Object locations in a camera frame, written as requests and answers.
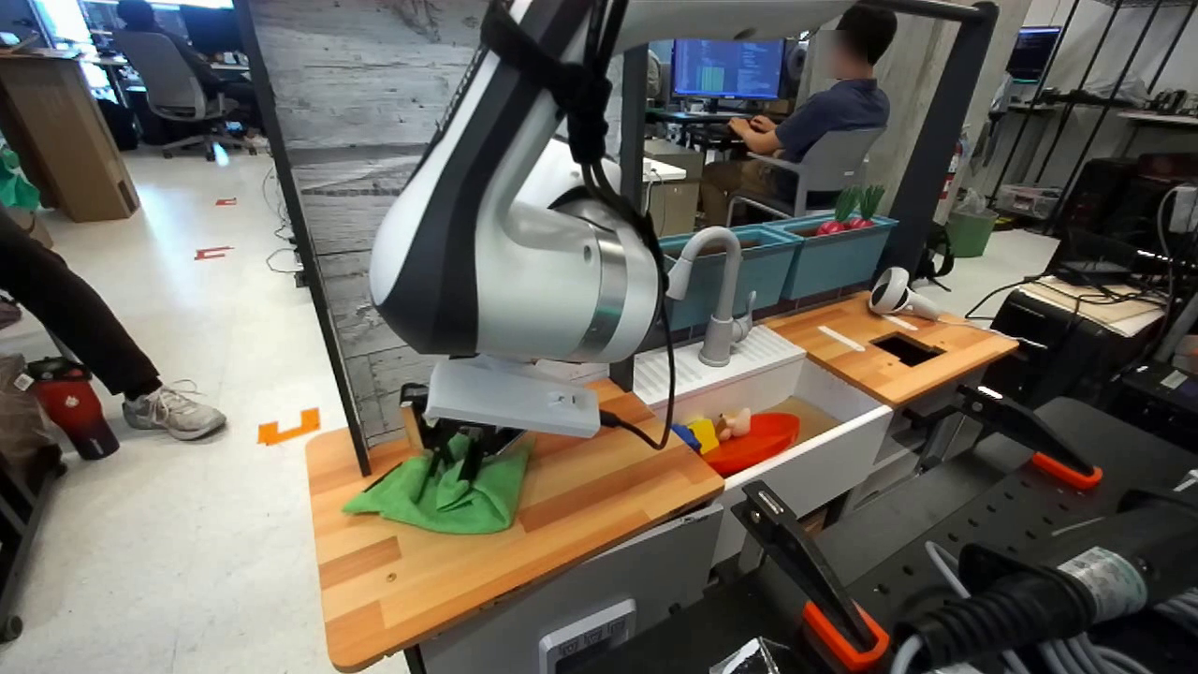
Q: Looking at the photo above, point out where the white headset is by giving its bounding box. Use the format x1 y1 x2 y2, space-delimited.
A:
867 266 935 320

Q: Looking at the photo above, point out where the red black canister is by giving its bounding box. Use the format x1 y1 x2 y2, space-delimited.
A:
26 358 120 460

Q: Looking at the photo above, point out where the white sneaker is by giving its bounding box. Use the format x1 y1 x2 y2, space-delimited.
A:
122 386 226 444

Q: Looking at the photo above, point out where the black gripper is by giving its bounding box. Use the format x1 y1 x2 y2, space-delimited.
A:
399 382 513 485

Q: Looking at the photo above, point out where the green towel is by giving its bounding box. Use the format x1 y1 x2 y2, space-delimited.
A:
345 447 530 536

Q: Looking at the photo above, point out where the standing person dark leg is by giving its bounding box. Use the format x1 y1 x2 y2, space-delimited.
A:
0 214 162 399

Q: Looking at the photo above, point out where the black orange clamp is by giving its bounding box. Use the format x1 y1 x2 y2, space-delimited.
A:
962 386 1104 492
735 479 890 674

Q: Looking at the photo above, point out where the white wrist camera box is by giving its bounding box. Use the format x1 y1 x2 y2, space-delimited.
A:
428 360 600 437

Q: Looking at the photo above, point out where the seated person blue shirt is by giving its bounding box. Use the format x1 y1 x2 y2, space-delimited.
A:
731 4 897 163

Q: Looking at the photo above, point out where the yellow toy block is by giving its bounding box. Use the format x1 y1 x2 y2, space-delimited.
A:
690 415 718 452

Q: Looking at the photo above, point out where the grey sink faucet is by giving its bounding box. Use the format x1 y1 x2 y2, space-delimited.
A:
665 225 754 366

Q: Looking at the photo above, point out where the teal plastic bin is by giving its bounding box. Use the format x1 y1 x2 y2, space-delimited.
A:
654 221 800 336
773 214 897 303

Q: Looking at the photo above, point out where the computer monitor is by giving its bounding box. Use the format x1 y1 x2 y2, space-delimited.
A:
670 37 788 100

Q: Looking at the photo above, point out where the white sink basin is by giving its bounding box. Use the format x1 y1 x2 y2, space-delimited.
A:
634 325 890 562

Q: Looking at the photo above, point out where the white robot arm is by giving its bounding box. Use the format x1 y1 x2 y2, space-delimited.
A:
366 0 851 437

